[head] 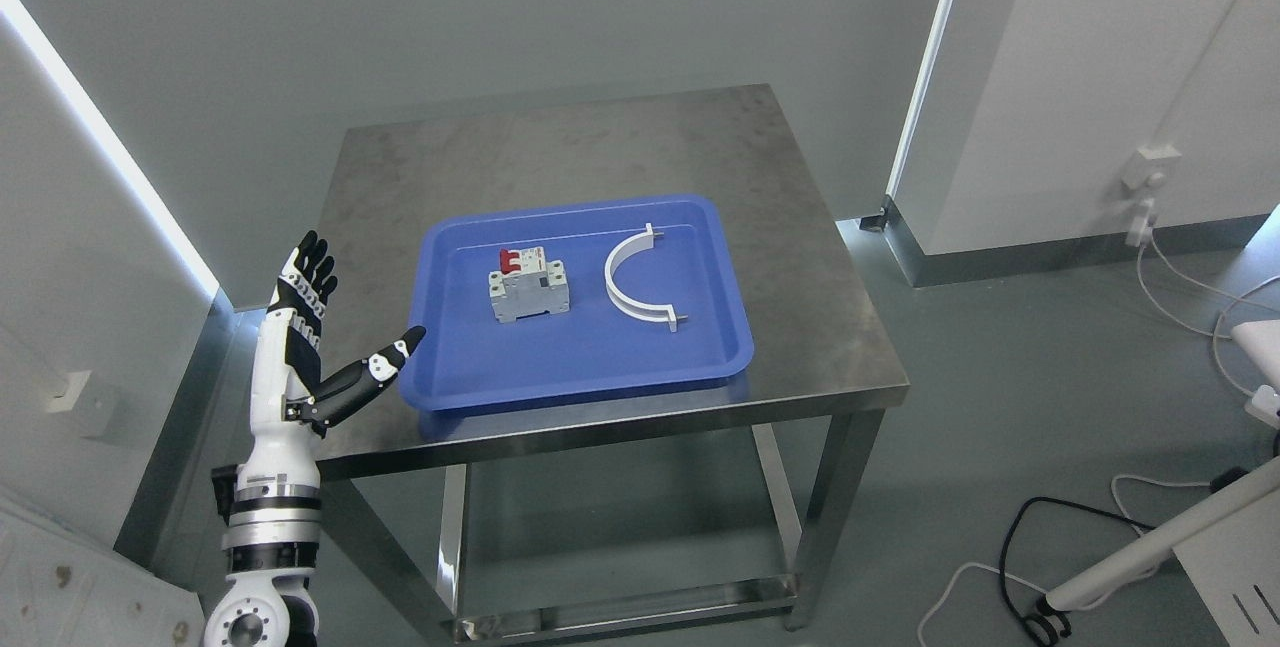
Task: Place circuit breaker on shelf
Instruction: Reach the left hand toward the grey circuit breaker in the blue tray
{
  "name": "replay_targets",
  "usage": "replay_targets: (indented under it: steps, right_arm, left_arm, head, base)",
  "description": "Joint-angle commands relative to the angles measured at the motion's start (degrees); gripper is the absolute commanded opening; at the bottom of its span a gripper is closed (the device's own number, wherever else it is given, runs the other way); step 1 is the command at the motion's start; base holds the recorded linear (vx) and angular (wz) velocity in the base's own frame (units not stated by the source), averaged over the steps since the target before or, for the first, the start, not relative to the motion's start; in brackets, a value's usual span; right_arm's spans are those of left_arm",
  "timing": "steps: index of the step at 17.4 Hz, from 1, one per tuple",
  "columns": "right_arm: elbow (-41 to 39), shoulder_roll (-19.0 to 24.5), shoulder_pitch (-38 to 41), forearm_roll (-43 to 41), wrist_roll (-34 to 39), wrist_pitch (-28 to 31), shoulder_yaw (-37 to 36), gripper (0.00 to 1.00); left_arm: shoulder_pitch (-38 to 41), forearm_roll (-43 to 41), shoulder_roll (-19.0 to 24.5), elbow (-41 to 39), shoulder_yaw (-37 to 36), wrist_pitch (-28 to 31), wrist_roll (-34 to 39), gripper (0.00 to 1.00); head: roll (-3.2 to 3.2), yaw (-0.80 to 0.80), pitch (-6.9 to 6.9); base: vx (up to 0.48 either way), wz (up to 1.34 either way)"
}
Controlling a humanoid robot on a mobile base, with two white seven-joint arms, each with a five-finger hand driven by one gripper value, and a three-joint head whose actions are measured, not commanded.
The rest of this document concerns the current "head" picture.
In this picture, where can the white wall outlet left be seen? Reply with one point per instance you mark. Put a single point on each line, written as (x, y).
(75, 398)

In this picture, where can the blue plastic tray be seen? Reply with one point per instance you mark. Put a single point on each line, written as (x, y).
(654, 307)

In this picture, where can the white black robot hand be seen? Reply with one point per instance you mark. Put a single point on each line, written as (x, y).
(292, 406)

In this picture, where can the white wall socket plug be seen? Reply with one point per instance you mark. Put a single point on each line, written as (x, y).
(1144, 174)

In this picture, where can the white stand pole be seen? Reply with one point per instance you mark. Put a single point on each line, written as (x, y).
(1157, 545)

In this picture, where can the grey red circuit breaker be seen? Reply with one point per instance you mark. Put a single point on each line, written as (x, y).
(527, 283)

